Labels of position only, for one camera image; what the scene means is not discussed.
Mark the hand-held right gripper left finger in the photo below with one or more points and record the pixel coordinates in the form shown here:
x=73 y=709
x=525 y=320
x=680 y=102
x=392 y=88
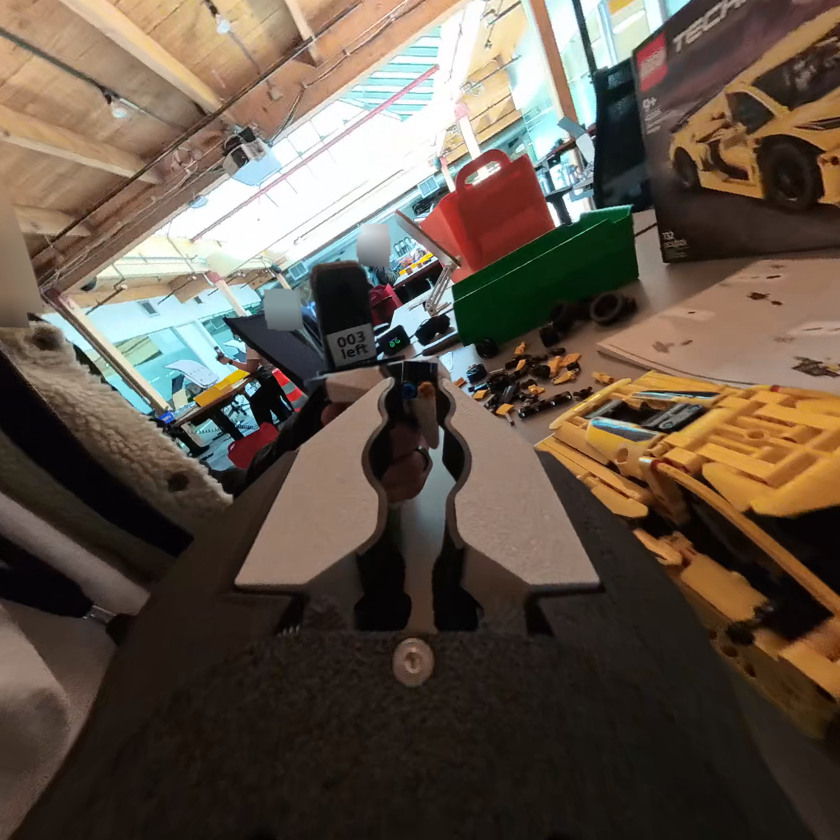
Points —
x=315 y=525

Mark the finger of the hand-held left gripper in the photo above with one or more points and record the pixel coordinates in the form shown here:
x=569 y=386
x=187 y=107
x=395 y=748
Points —
x=351 y=387

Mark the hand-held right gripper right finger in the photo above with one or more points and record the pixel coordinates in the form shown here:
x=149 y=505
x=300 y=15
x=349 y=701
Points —
x=518 y=525

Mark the small yellow black brick assembly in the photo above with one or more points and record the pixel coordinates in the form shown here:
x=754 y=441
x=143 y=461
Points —
x=410 y=392

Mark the person's left forearm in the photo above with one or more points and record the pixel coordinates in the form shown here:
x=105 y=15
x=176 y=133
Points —
x=289 y=426

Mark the grey desk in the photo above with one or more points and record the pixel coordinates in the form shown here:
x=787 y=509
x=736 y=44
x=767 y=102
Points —
x=525 y=430

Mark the person's left hand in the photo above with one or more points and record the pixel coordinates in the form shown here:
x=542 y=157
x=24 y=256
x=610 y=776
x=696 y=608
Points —
x=403 y=466

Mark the black flat panel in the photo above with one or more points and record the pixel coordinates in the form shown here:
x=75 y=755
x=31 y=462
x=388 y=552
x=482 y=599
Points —
x=295 y=361

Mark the orange traffic cone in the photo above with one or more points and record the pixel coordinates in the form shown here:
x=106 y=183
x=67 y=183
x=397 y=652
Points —
x=289 y=387

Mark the small green digit clock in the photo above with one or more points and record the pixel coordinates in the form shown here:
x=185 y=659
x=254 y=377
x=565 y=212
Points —
x=395 y=341

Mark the wooden board document stand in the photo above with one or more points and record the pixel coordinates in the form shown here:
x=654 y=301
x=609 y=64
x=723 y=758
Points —
x=436 y=275

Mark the red chair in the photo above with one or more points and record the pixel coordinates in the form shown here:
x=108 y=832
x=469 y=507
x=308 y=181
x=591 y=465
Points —
x=253 y=446

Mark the pile of loose brick pieces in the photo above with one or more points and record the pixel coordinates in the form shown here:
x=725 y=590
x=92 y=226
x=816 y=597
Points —
x=525 y=387

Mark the black toy tire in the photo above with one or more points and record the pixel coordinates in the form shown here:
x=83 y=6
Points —
x=487 y=348
x=610 y=308
x=551 y=334
x=568 y=313

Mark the grey ceiling mounted unit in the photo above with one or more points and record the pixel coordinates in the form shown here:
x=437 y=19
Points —
x=246 y=154

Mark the red tote bag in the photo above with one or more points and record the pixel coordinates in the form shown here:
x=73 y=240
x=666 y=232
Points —
x=499 y=216

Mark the green low storage bin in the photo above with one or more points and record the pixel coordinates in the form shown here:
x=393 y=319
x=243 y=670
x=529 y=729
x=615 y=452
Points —
x=544 y=289

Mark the yellow brick toy car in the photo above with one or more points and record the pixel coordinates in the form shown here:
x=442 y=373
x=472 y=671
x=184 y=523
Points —
x=722 y=492

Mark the open instruction booklet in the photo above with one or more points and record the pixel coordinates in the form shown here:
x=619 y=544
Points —
x=722 y=321

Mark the person's torso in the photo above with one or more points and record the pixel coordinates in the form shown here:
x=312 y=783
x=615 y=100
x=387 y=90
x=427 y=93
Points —
x=52 y=689

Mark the toy car box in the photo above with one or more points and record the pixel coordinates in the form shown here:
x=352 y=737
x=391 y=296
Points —
x=722 y=216

